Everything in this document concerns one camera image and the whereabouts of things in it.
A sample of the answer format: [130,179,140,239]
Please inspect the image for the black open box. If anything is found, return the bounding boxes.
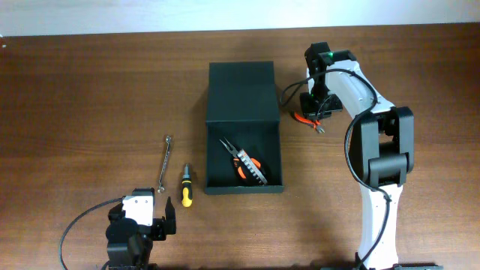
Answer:
[205,61,284,195]

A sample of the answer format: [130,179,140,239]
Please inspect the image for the silver double ring wrench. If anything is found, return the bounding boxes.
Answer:
[157,135,173,194]

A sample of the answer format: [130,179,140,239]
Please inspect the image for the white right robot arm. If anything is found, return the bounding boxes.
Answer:
[300,42,414,269]

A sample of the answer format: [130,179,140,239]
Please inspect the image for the orange black long-nose pliers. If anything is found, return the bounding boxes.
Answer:
[218,136,268,185]

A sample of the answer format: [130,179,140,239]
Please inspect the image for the orange screwdriver bit holder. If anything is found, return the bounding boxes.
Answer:
[236,148,269,187]

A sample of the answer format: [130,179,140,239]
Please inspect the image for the small red cutting pliers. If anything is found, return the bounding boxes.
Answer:
[289,111,325,134]

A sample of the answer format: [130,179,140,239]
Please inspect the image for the yellow black screwdriver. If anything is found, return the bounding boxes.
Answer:
[181,163,193,208]

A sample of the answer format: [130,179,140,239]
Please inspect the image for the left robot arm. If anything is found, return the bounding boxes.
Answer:
[106,195,176,270]

